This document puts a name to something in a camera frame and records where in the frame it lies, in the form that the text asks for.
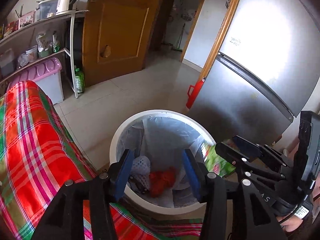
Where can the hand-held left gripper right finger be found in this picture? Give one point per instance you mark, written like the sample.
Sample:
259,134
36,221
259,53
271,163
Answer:
191,175

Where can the white round bin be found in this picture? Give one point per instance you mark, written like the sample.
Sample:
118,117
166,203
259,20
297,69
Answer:
115,140

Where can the grey metal shelf unit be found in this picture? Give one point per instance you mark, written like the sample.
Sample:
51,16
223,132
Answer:
72,55

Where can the red fire extinguisher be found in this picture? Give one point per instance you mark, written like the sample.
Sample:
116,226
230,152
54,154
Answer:
195,95

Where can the clear plastic bin liner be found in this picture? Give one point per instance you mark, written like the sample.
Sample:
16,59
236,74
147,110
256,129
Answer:
162,135

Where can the red plastic bag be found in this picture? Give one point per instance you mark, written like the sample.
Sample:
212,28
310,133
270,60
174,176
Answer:
161,180

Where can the green bowl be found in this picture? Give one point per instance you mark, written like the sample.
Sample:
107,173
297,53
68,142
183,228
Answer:
45,53

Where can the white plastic jug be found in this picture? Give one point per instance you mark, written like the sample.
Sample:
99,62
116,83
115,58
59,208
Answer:
7,63

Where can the green broom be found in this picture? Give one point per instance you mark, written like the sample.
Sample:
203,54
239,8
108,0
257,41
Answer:
177,48

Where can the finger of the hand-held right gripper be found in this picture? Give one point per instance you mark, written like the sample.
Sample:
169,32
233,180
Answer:
246,146
226,151

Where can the person's right hand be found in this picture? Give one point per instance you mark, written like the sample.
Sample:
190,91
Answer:
297,223

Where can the small white foam fruit net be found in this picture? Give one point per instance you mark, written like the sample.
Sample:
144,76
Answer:
141,165

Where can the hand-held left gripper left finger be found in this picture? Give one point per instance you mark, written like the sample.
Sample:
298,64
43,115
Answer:
123,175

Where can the white plastic bag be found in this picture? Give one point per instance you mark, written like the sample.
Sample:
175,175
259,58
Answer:
43,40

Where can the clear plastic bag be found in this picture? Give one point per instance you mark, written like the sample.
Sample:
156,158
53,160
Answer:
22,60

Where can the green white packet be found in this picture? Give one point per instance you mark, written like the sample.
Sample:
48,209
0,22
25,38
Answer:
56,42

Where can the pink utensil holder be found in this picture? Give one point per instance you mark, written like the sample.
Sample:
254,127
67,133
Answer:
27,20

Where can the silver refrigerator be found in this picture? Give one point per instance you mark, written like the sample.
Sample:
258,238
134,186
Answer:
250,55

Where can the dark chopsticks bundle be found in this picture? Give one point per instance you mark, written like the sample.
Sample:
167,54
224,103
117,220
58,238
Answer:
19,11

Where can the purple lid storage box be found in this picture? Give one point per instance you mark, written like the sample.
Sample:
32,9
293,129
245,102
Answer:
42,67

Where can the green drink bottle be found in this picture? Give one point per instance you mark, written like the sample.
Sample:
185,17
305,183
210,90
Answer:
79,80

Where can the red green plaid tablecloth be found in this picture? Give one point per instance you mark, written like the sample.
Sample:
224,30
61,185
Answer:
32,142

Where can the clear lidded plastic container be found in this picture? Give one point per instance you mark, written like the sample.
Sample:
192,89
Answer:
47,8

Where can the white lidded tub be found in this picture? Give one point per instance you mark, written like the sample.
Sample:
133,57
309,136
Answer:
31,53

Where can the brown wooden door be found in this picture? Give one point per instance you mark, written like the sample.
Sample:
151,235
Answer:
120,30

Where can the green snack wrapper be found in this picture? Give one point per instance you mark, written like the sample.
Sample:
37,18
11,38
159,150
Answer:
217,165

